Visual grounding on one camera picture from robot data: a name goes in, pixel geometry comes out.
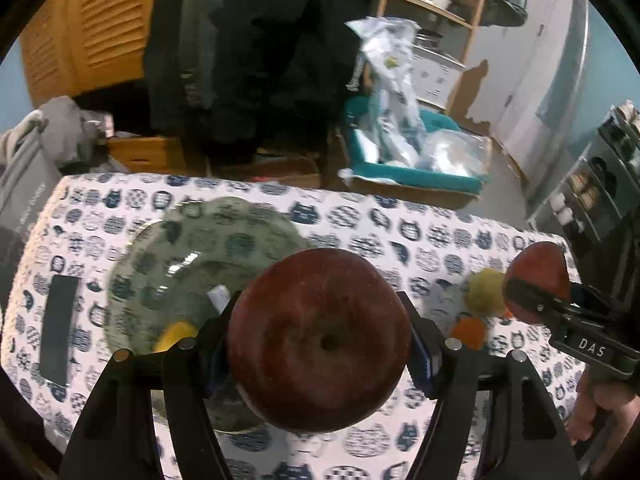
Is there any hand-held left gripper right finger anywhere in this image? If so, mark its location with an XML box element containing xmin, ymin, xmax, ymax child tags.
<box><xmin>395</xmin><ymin>290</ymin><xmax>576</xmax><ymax>480</ymax></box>

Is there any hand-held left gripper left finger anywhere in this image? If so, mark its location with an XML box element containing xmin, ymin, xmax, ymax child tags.
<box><xmin>60</xmin><ymin>290</ymin><xmax>246</xmax><ymax>480</ymax></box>

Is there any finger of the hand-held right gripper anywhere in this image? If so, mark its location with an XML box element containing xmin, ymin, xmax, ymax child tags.
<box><xmin>505</xmin><ymin>276</ymin><xmax>581</xmax><ymax>328</ymax></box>
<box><xmin>567</xmin><ymin>282</ymin><xmax>618</xmax><ymax>313</ymax></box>

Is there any red apple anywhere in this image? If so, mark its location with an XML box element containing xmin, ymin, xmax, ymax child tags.
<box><xmin>502</xmin><ymin>241</ymin><xmax>572</xmax><ymax>325</ymax></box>
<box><xmin>226</xmin><ymin>247</ymin><xmax>413</xmax><ymax>433</ymax></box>

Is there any small yellow pear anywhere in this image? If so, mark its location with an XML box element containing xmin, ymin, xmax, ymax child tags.
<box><xmin>467</xmin><ymin>269</ymin><xmax>508</xmax><ymax>317</ymax></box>

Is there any large yellow-green pear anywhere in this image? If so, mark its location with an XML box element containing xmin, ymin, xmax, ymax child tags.
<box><xmin>152</xmin><ymin>321</ymin><xmax>200</xmax><ymax>355</ymax></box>

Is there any green glass bowl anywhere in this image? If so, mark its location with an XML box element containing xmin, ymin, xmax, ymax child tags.
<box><xmin>107</xmin><ymin>196</ymin><xmax>313</xmax><ymax>433</ymax></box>

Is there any person's right hand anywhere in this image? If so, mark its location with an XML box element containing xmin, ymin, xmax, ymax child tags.
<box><xmin>567</xmin><ymin>377</ymin><xmax>640</xmax><ymax>443</ymax></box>

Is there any cat print tablecloth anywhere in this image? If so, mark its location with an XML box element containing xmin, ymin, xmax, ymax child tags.
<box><xmin>0</xmin><ymin>172</ymin><xmax>591</xmax><ymax>480</ymax></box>

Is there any metal shoe rack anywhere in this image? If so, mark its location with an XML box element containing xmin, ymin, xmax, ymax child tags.
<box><xmin>527</xmin><ymin>105</ymin><xmax>640</xmax><ymax>241</ymax></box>

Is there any large cardboard box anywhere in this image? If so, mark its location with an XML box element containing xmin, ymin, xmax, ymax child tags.
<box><xmin>335</xmin><ymin>120</ymin><xmax>493</xmax><ymax>211</ymax></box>

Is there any black phone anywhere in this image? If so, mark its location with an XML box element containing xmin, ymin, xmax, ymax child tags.
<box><xmin>39</xmin><ymin>275</ymin><xmax>81</xmax><ymax>387</ymax></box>

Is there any clear plastic bag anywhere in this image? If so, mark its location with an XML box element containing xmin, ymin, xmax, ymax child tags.
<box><xmin>417</xmin><ymin>129</ymin><xmax>493</xmax><ymax>178</ymax></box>

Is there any teal plastic bin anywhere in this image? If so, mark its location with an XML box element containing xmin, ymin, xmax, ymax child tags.
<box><xmin>345</xmin><ymin>96</ymin><xmax>486</xmax><ymax>193</ymax></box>

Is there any cardboard box with red print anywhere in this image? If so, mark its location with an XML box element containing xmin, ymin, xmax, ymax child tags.
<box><xmin>215</xmin><ymin>152</ymin><xmax>323</xmax><ymax>191</ymax></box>

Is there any metal pipe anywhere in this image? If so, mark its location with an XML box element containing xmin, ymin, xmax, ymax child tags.
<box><xmin>530</xmin><ymin>0</ymin><xmax>591</xmax><ymax>211</ymax></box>

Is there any wooden drawer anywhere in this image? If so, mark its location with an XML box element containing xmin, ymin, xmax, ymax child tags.
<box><xmin>107</xmin><ymin>135</ymin><xmax>188</xmax><ymax>173</ymax></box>

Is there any grey door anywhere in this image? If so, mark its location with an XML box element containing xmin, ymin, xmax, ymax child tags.
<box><xmin>445</xmin><ymin>0</ymin><xmax>576</xmax><ymax>133</ymax></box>

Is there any grey laundry bag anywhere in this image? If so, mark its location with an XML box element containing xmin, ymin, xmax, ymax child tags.
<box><xmin>0</xmin><ymin>132</ymin><xmax>63</xmax><ymax>311</ymax></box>

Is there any white patterned bag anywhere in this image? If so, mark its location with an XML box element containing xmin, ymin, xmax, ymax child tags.
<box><xmin>345</xmin><ymin>16</ymin><xmax>426</xmax><ymax>168</ymax></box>

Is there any dark grey hoodie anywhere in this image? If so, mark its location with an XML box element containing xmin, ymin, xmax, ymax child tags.
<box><xmin>37</xmin><ymin>96</ymin><xmax>131</xmax><ymax>173</ymax></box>

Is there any dark hanging bag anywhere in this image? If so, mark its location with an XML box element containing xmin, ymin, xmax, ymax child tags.
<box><xmin>480</xmin><ymin>0</ymin><xmax>531</xmax><ymax>28</ymax></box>

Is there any wooden shelf rack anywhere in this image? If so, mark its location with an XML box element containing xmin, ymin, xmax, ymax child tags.
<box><xmin>375</xmin><ymin>0</ymin><xmax>496</xmax><ymax>68</ymax></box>

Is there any thin black coat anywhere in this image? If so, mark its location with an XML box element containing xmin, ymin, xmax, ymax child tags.
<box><xmin>142</xmin><ymin>0</ymin><xmax>191</xmax><ymax>136</ymax></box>

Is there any large black hooded jacket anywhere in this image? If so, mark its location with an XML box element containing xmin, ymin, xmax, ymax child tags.
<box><xmin>207</xmin><ymin>0</ymin><xmax>373</xmax><ymax>166</ymax></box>

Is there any grey jacket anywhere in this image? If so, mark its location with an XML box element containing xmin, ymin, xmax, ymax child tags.
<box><xmin>180</xmin><ymin>0</ymin><xmax>236</xmax><ymax>108</ymax></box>

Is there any wooden louvered wardrobe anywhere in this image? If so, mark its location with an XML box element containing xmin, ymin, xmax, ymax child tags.
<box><xmin>20</xmin><ymin>0</ymin><xmax>168</xmax><ymax>103</ymax></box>

